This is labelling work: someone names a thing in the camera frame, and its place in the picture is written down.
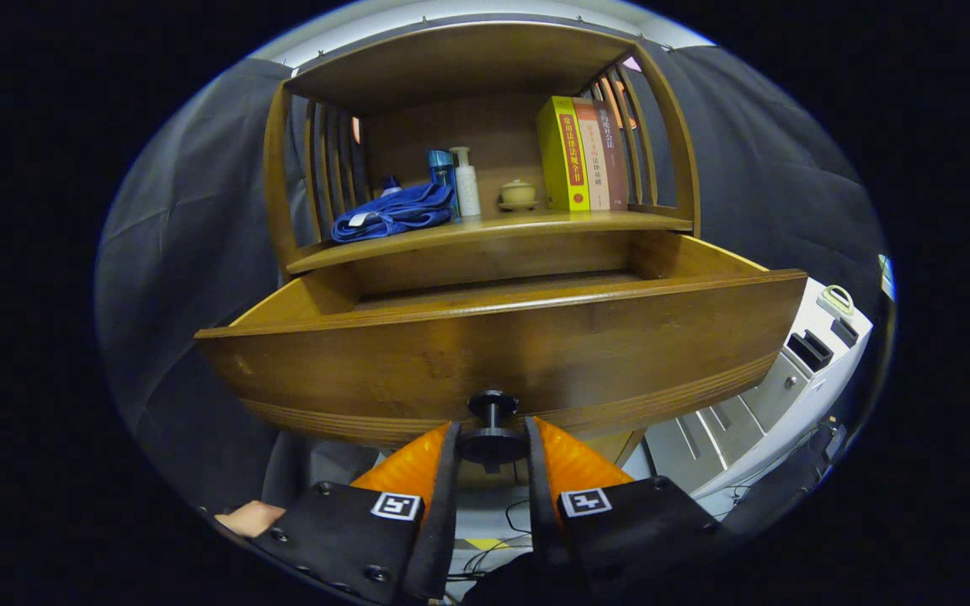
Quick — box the blue folded towel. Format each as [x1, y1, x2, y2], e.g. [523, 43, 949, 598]
[332, 181, 458, 244]

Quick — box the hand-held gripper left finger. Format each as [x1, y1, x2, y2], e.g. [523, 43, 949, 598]
[251, 421, 462, 605]

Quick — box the dark cloth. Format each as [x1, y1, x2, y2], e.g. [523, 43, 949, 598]
[460, 551, 570, 606]

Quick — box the tangle of floor cables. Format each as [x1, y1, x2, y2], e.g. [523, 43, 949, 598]
[447, 499, 536, 586]

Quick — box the white side cabinet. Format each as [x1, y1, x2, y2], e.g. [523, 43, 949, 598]
[620, 278, 875, 502]

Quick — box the dark floor object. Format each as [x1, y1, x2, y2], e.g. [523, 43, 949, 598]
[721, 421, 848, 540]

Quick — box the wooden countertop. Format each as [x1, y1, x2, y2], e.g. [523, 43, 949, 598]
[287, 209, 695, 274]

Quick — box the white pump bottle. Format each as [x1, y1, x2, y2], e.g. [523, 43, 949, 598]
[450, 147, 482, 218]

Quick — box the wooden cabinet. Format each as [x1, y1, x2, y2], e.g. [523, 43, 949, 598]
[262, 21, 702, 506]

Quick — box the brown book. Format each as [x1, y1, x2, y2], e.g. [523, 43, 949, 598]
[594, 99, 631, 210]

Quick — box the orange and white book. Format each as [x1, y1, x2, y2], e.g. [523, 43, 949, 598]
[573, 98, 612, 211]

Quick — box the black backdrop cloth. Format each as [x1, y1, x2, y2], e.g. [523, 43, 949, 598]
[96, 15, 890, 506]

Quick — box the beige lidded teacup with saucer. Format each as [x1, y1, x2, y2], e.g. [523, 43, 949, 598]
[498, 178, 539, 211]

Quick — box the small pale green device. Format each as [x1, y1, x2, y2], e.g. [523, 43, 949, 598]
[818, 284, 855, 317]

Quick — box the wooden drawer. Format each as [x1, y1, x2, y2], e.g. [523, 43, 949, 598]
[195, 231, 807, 472]

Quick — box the yellow book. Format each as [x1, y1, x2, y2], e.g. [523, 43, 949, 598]
[536, 96, 591, 212]

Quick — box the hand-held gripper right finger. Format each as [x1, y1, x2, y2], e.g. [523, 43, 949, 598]
[524, 417, 726, 600]

